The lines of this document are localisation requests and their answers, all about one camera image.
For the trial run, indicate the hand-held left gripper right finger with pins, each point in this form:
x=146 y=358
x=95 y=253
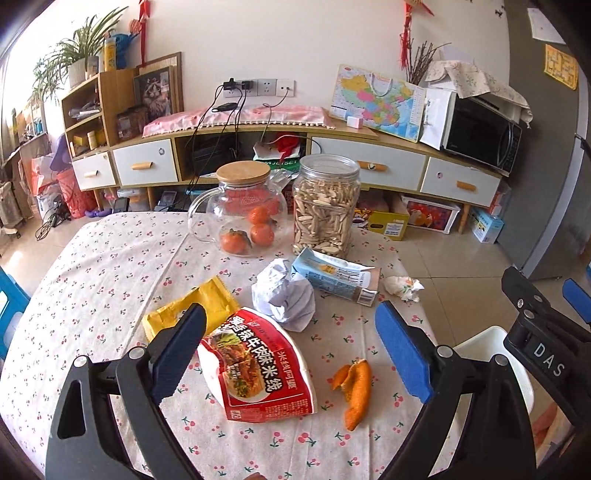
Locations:
x=404 y=355

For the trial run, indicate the grey refrigerator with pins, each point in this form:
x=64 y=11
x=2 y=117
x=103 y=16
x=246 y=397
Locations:
x=545 y=184

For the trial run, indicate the yellow bottle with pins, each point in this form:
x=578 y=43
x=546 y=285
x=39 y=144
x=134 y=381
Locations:
x=111 y=53

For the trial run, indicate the orange peel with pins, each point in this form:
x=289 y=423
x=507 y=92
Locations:
x=358 y=397

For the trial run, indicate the brown tin box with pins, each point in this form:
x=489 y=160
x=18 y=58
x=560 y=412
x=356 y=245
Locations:
x=131 y=123

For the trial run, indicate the red plastic bag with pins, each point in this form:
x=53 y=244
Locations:
x=76 y=194

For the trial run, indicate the white plastic waste bin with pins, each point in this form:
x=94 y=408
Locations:
x=485 y=339

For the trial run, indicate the potted green plant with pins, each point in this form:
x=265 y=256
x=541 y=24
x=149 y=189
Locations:
x=78 y=50

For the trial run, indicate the white paper ball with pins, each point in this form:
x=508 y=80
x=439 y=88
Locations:
x=286 y=300

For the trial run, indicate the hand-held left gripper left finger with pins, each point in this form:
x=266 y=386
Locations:
x=178 y=355

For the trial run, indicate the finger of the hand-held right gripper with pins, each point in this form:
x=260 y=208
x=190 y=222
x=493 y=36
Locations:
x=519 y=286
x=577 y=295

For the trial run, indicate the glass teapot wooden lid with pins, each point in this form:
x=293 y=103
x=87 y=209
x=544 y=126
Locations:
x=240 y=207

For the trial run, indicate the white paper bag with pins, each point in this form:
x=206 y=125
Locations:
x=436 y=120

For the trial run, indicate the blue plastic stool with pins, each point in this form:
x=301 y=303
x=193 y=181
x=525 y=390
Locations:
x=11 y=295

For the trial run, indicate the wooden shelf unit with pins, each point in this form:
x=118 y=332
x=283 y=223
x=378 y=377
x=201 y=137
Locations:
x=111 y=106

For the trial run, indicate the white paper sheet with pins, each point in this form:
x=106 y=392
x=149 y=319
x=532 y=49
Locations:
x=545 y=25

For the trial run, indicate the green shopping bag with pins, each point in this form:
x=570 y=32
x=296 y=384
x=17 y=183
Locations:
x=277 y=159

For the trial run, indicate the white cabinet drawer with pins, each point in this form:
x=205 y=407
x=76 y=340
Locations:
x=337 y=154
x=145 y=154
x=438 y=177
x=92 y=164

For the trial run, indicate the yellow paper note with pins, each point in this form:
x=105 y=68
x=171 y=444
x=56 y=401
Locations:
x=561 y=67

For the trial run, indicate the beige floral cloth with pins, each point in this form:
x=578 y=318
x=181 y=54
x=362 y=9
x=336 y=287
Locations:
x=480 y=78

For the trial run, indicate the white box rabbit print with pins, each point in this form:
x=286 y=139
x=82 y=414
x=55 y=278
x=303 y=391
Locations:
x=429 y=214

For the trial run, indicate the pink cloth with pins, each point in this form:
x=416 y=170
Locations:
x=258 y=115

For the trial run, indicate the yellow snack packet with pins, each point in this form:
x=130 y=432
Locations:
x=207 y=300

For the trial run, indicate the small tissue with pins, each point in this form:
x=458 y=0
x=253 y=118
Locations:
x=401 y=287

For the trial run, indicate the wooden TV cabinet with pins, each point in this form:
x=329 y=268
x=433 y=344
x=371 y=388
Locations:
x=341 y=134

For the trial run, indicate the floral tablecloth table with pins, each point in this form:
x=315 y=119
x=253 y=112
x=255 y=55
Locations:
x=115 y=277

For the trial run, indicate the red instant noodle bowl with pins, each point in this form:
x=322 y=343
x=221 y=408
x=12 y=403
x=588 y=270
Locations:
x=258 y=364

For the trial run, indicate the red knot hanging ornament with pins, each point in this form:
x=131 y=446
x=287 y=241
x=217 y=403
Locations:
x=406 y=32

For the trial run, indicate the dried branches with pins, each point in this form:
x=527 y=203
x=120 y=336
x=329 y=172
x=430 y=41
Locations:
x=425 y=57

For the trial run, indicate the colourful map board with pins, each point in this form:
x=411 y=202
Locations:
x=374 y=99

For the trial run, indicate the framed cat picture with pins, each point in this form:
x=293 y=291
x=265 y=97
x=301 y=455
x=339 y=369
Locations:
x=157 y=92

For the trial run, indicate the light blue milk carton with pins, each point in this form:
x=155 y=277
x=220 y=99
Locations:
x=332 y=277

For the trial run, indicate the yellow cardboard box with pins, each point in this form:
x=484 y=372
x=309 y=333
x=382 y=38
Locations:
x=388 y=221

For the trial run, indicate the plastic jar of seeds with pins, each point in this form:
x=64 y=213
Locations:
x=323 y=217

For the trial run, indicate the tangerine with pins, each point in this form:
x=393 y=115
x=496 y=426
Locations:
x=234 y=241
x=263 y=234
x=257 y=216

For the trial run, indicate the small white cube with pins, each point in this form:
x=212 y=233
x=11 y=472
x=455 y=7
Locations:
x=354 y=123

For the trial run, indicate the black charger plug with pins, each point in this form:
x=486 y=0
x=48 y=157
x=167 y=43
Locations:
x=235 y=85

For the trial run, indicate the blue white carton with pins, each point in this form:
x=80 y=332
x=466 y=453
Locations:
x=487 y=226

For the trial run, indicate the black microwave oven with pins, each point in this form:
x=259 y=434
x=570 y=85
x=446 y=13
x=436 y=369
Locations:
x=480 y=134

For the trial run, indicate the white wall socket panel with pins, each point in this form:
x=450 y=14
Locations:
x=272 y=86

